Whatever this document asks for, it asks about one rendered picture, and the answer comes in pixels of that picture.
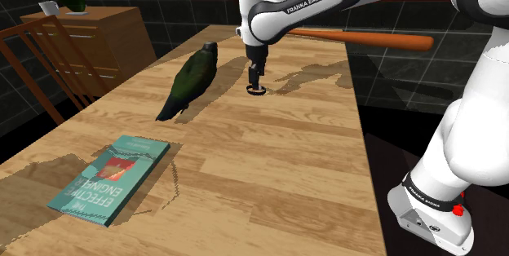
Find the green parrot figure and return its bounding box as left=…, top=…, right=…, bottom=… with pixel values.
left=154, top=41, right=219, bottom=122

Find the orange baseball bat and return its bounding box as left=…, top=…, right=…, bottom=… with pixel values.
left=286, top=28, right=435, bottom=52

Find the wooden chest of drawers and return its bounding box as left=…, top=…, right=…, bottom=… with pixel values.
left=20, top=0, right=158, bottom=98

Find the teal book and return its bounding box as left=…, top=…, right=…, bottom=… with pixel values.
left=46, top=135, right=171, bottom=228

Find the wooden chair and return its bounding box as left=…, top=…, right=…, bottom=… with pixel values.
left=0, top=14, right=113, bottom=126

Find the small black ring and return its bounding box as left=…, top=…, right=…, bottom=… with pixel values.
left=246, top=83, right=267, bottom=97

